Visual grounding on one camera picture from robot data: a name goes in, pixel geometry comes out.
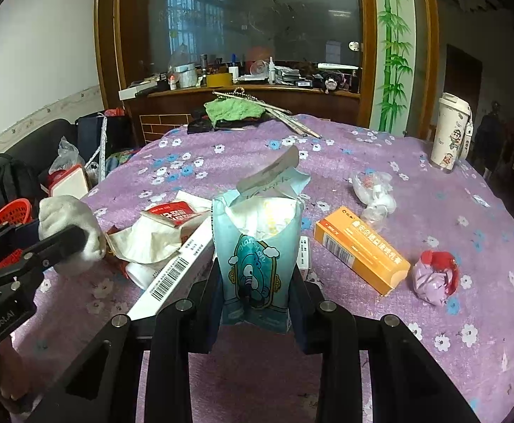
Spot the person's left hand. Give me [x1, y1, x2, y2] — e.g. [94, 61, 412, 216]
[0, 336, 30, 415]

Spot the light blue cartoon pouch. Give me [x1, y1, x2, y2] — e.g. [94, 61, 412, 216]
[211, 146, 310, 332]

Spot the yellow tape roll on counter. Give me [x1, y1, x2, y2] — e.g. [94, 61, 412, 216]
[206, 73, 233, 88]

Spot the metal folding hanger rack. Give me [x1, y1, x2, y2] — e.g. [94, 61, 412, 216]
[212, 88, 322, 139]

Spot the white flat box on counter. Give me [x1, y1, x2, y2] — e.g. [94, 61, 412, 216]
[118, 80, 157, 101]

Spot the wooden sideboard counter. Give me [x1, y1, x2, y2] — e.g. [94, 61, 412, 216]
[124, 85, 367, 145]

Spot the red rimmed white box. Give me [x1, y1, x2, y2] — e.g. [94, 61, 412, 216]
[49, 164, 89, 200]

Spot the torn white cardboard box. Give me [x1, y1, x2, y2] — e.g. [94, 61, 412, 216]
[106, 191, 211, 289]

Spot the black cloth under green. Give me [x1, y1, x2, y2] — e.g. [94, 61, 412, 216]
[187, 111, 267, 135]

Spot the red plastic mesh basket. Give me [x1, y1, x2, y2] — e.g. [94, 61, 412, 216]
[0, 199, 32, 269]

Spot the bamboo painted pillar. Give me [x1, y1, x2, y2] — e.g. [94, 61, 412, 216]
[370, 0, 416, 136]

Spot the glass partition window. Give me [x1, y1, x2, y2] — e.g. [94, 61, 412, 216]
[119, 0, 366, 94]

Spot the white bucket on counter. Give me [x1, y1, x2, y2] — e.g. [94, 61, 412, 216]
[174, 63, 198, 89]

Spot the orange medicine box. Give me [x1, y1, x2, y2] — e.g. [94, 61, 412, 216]
[314, 206, 411, 296]

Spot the crumpled pink red wrapper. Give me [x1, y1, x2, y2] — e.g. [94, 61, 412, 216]
[411, 250, 460, 307]

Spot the clear plastic bag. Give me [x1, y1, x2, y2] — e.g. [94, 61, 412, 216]
[49, 136, 85, 175]
[352, 169, 397, 232]

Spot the dark blue tote bag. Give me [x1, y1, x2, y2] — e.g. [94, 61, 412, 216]
[74, 110, 136, 165]

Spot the clear plastic bag by sofa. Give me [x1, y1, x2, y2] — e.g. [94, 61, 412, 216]
[49, 136, 85, 175]

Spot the white cartoon travel cup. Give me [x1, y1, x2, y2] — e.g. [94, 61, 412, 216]
[430, 93, 474, 173]

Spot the black backpack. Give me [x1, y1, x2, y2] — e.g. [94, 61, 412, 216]
[0, 154, 45, 213]

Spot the purple floral tablecloth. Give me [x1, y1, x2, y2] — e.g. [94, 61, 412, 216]
[12, 115, 514, 422]

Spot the white barcode box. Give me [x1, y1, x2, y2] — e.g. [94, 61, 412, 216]
[127, 218, 214, 321]

